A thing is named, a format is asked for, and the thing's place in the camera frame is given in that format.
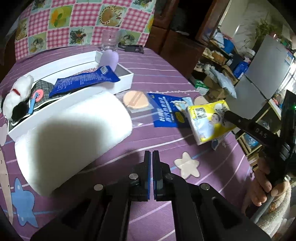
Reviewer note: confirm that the white paper towel roll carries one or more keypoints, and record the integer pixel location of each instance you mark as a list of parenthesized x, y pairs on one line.
[(51, 153)]

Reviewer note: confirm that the yellow tissue pack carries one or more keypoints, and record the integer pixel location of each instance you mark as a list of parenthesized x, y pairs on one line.
[(208, 121)]

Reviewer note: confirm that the plaid fabric pouch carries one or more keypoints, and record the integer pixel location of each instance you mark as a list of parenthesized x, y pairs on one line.
[(43, 88)]

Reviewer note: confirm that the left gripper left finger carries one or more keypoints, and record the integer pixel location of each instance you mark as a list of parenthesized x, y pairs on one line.
[(140, 179)]

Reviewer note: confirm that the blue printed sachet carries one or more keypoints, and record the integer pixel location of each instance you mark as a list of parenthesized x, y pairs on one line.
[(75, 82)]

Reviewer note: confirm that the pink glitter sponge cloth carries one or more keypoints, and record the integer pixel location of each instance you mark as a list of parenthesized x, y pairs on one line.
[(91, 70)]

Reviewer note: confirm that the right hand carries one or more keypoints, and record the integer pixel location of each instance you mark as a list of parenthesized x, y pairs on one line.
[(260, 187)]

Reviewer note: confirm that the black clip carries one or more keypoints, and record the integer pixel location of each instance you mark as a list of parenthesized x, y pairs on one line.
[(131, 48)]

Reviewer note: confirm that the blue cartoon sachet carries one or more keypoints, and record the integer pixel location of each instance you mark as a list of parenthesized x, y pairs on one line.
[(172, 111)]

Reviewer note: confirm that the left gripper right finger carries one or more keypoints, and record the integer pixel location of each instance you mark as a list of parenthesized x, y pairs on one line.
[(163, 179)]

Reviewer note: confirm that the white black plush toy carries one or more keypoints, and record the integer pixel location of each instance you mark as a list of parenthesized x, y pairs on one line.
[(19, 92)]

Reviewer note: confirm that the grey refrigerator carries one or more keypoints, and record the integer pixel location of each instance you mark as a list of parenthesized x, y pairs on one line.
[(263, 77)]

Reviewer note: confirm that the checkered fruit pattern cushion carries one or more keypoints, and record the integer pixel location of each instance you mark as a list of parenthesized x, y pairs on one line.
[(46, 25)]

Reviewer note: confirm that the purple patterned tablecloth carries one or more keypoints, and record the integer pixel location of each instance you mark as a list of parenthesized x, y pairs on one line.
[(226, 169)]

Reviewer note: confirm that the clear glass cup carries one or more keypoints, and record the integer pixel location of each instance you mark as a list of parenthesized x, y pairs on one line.
[(110, 39)]

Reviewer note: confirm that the white shallow box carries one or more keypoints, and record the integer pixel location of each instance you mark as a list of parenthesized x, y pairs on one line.
[(62, 68)]

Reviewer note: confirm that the lilac makeup sponge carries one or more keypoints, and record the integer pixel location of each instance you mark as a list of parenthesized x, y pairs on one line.
[(109, 58)]

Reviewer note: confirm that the small bandage packet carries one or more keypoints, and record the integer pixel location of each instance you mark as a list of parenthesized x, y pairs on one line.
[(217, 141)]

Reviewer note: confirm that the powder puff in bag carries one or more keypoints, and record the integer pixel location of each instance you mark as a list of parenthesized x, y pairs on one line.
[(136, 101)]

